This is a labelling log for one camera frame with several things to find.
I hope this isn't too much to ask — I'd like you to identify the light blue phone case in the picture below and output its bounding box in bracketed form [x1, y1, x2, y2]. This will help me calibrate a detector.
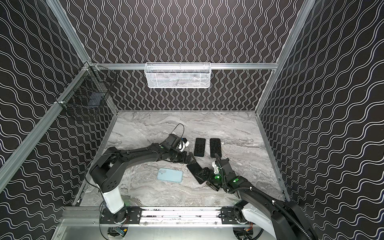
[157, 168, 184, 183]
[193, 137, 207, 158]

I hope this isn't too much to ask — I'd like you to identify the black phone case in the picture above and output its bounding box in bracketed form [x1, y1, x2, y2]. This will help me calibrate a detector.
[210, 138, 222, 158]

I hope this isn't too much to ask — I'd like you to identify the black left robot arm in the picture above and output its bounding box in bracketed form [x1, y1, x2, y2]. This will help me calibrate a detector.
[90, 143, 196, 215]

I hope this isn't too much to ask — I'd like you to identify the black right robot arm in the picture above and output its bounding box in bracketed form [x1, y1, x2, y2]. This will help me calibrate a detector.
[200, 168, 318, 240]

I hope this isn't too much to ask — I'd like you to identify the aluminium back crossbar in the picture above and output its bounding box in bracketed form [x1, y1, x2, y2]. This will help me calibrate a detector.
[92, 63, 278, 71]

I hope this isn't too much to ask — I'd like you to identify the white wire mesh basket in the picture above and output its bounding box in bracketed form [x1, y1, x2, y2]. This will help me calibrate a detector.
[144, 62, 212, 89]

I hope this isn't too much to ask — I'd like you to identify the black wire mesh basket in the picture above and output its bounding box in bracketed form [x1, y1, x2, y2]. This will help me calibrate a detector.
[59, 66, 118, 122]

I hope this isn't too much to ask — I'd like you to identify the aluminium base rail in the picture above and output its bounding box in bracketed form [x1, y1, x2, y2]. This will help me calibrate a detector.
[59, 205, 304, 229]

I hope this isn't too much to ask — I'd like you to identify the aluminium left side rail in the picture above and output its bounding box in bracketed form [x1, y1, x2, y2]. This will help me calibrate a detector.
[1, 63, 90, 191]

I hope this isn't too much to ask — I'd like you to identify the aluminium corner post left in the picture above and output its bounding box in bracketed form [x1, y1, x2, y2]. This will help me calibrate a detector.
[46, 0, 91, 63]

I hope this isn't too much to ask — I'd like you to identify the aluminium corner post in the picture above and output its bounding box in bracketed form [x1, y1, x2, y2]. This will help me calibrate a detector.
[255, 0, 316, 116]
[46, 0, 91, 63]

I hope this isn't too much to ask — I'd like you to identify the aluminium corner post right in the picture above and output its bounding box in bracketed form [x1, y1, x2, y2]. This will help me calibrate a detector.
[255, 0, 316, 116]

